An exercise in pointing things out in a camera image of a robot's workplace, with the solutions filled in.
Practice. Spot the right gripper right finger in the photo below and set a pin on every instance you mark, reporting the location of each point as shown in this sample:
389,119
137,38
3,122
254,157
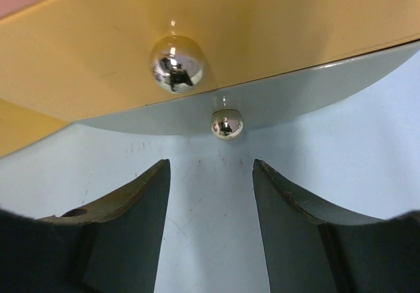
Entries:
313,245

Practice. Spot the round pastel drawer box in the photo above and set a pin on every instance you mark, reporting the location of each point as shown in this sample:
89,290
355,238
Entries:
66,60

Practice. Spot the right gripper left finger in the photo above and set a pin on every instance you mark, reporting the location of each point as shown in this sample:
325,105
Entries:
109,245

